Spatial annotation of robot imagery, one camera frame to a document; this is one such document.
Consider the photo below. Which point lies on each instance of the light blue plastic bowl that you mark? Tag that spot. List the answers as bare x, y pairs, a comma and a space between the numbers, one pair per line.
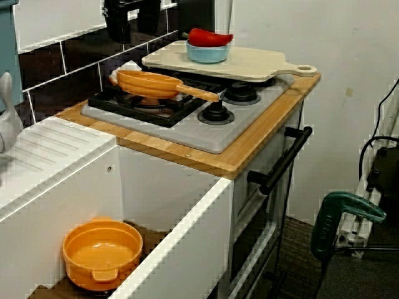
205, 54

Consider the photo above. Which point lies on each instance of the dark tile backsplash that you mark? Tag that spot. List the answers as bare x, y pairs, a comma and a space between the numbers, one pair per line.
78, 56

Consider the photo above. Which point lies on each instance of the red chili pepper toy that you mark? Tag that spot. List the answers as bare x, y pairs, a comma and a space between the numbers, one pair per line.
205, 37

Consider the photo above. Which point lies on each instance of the grey toy oven front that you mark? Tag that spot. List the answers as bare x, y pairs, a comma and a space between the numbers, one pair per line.
258, 224

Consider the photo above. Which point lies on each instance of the white toy sink unit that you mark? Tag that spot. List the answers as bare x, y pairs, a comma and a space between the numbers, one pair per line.
156, 199

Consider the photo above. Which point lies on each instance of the black box on frame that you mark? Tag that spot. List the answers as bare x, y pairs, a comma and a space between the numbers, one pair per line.
385, 168

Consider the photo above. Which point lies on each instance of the grey toy stove top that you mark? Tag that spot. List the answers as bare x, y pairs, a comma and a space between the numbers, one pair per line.
202, 137

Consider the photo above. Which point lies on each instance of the black stove knob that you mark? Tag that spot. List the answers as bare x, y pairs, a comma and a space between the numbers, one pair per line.
215, 114
240, 93

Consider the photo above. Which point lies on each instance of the wooden countertop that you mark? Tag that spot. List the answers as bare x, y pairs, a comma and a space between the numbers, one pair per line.
249, 146

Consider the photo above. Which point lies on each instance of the aluminium frame profile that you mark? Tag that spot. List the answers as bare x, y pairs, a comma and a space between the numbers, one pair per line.
364, 193

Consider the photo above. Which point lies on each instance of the white orange salt shaker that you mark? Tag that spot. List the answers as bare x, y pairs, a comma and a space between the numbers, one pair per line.
127, 67

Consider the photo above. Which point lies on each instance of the grey toy faucet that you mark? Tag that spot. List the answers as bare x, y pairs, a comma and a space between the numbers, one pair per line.
9, 124

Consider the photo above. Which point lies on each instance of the orange plastic pot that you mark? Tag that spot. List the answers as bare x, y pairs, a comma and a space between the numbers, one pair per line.
99, 249

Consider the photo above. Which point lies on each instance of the green clamp tool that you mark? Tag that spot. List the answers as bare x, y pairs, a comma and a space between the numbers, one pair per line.
330, 224

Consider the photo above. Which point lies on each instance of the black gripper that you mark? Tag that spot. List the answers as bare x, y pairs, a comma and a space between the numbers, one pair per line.
131, 2

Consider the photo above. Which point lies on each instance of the black burner grate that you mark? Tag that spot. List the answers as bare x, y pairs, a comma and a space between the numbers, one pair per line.
124, 107

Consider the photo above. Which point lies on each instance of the orange plastic frying pan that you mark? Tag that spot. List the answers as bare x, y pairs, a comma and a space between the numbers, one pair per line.
146, 82

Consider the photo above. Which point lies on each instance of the teal box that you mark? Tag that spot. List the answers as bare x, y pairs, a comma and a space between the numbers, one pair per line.
6, 46

